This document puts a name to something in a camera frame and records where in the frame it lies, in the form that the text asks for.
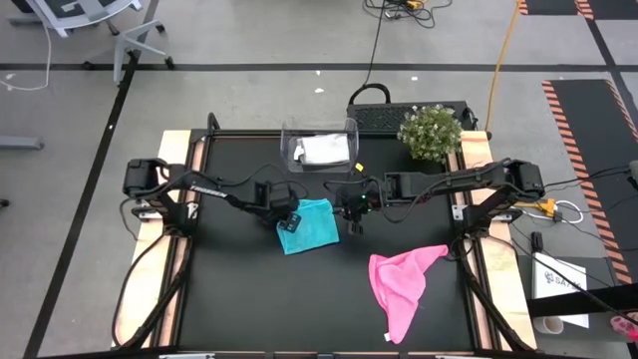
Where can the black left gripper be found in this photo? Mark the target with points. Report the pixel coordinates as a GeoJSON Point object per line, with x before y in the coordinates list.
{"type": "Point", "coordinates": [284, 199]}

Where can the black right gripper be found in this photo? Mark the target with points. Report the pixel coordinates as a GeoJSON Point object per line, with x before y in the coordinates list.
{"type": "Point", "coordinates": [361, 199]}

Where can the teal microfiber towel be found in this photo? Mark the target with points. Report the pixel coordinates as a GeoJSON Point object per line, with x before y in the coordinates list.
{"type": "Point", "coordinates": [314, 229]}

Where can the pink microfiber towel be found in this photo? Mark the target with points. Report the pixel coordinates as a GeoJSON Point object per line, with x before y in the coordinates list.
{"type": "Point", "coordinates": [399, 284]}

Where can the clear plastic bin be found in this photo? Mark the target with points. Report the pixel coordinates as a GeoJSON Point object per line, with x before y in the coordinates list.
{"type": "Point", "coordinates": [286, 149]}

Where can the grey waffle microfiber towel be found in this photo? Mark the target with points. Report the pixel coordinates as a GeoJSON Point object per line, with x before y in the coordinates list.
{"type": "Point", "coordinates": [326, 148]}

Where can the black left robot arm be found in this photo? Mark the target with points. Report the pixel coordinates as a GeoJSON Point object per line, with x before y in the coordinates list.
{"type": "Point", "coordinates": [214, 192]}

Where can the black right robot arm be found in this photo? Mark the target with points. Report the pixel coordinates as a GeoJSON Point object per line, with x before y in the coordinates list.
{"type": "Point", "coordinates": [448, 182]}

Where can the black perforated computer case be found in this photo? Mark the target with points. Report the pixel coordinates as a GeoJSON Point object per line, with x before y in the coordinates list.
{"type": "Point", "coordinates": [384, 117]}

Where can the small green potted plant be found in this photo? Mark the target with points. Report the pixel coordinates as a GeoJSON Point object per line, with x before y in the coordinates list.
{"type": "Point", "coordinates": [428, 134]}

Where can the wooden table side board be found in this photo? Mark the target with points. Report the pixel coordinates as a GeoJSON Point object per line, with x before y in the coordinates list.
{"type": "Point", "coordinates": [476, 149]}
{"type": "Point", "coordinates": [172, 149]}

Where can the small black device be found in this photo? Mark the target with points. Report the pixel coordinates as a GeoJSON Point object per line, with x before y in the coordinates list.
{"type": "Point", "coordinates": [537, 242]}

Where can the yellow power plug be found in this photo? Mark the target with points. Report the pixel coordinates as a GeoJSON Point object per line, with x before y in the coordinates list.
{"type": "Point", "coordinates": [541, 207]}

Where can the white printed booklet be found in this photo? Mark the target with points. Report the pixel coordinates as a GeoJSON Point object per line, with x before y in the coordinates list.
{"type": "Point", "coordinates": [553, 279]}

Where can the beige tape roll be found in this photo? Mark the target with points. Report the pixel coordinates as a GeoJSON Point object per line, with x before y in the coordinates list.
{"type": "Point", "coordinates": [537, 323]}

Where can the black beam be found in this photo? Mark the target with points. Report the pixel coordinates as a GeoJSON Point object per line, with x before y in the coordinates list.
{"type": "Point", "coordinates": [583, 300]}

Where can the grey office chair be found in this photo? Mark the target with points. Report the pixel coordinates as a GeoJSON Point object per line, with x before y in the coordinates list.
{"type": "Point", "coordinates": [119, 55]}

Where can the black mat orange striped edge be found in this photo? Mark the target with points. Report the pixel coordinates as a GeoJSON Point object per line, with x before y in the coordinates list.
{"type": "Point", "coordinates": [583, 149]}
{"type": "Point", "coordinates": [548, 6]}

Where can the grey metal bar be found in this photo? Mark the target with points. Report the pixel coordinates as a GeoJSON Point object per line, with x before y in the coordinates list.
{"type": "Point", "coordinates": [20, 143]}

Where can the pink patterned object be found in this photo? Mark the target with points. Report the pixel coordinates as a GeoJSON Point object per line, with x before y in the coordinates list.
{"type": "Point", "coordinates": [623, 326]}

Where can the black table frame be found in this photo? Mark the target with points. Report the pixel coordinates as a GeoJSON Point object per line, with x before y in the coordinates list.
{"type": "Point", "coordinates": [239, 133]}

